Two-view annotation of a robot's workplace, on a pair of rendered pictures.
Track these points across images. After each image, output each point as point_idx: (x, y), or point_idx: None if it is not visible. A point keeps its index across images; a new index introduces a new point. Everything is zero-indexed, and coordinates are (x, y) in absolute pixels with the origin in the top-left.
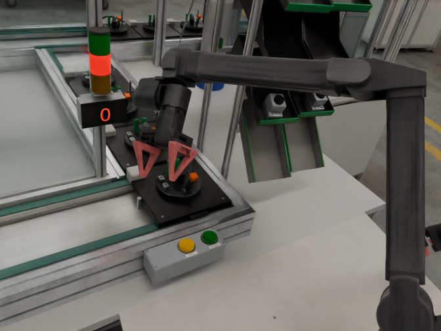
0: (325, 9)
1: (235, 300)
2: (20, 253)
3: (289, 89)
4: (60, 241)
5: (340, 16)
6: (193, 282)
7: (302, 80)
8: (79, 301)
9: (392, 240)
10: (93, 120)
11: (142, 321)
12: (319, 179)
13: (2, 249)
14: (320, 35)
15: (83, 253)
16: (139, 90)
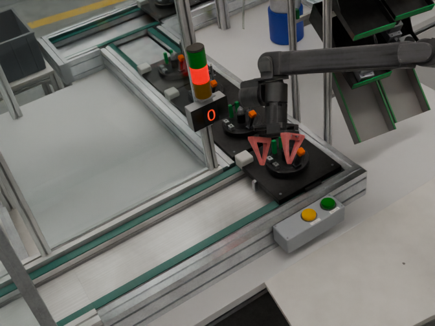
0: None
1: (364, 255)
2: (169, 248)
3: (371, 70)
4: (198, 232)
5: None
6: (322, 246)
7: (380, 63)
8: (228, 278)
9: None
10: (202, 122)
11: (286, 285)
12: (431, 120)
13: (154, 247)
14: None
15: (222, 239)
16: (243, 92)
